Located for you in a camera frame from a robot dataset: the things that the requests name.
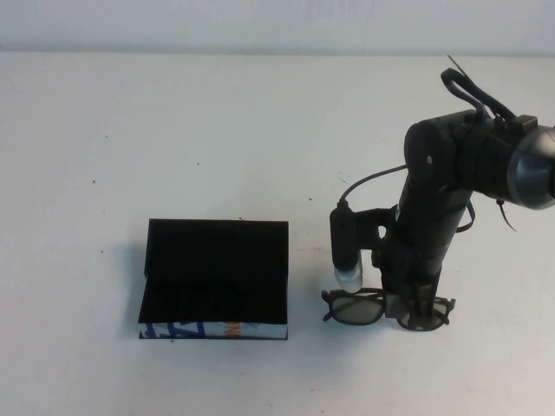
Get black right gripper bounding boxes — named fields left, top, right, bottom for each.
left=375, top=215, right=457, bottom=332

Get black glasses case printed side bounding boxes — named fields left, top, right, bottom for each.
left=137, top=218, right=291, bottom=343

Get black wrist camera silver lens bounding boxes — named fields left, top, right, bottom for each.
left=330, top=203, right=363, bottom=292

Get thin black camera cable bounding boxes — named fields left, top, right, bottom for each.
left=336, top=164, right=408, bottom=210

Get thick black looped cable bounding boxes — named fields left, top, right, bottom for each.
left=439, top=67, right=524, bottom=125

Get black-framed glasses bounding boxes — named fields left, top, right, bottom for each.
left=321, top=287, right=457, bottom=333

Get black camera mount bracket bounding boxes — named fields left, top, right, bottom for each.
left=354, top=207, right=400, bottom=261

